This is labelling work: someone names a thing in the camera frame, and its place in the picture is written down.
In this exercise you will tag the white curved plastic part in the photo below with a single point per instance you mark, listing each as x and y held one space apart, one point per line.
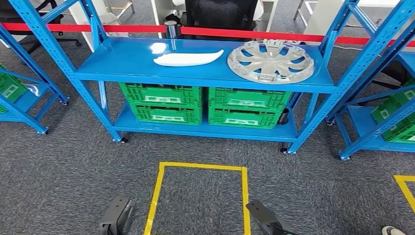
184 60

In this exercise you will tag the blue metal shelf rack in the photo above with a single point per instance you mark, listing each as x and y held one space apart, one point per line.
19 102
129 58
363 121

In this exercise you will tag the black cylinder tube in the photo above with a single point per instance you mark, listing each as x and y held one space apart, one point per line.
283 117

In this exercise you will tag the silver wheel hubcap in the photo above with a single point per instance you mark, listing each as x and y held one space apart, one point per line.
270 60

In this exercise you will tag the red barrier belt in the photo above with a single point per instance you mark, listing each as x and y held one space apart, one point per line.
129 28
259 34

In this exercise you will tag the black office chair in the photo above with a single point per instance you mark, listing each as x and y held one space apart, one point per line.
53 9
395 73
220 14

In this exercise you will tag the black belt stanchion post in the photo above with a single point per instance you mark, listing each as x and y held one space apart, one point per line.
172 30

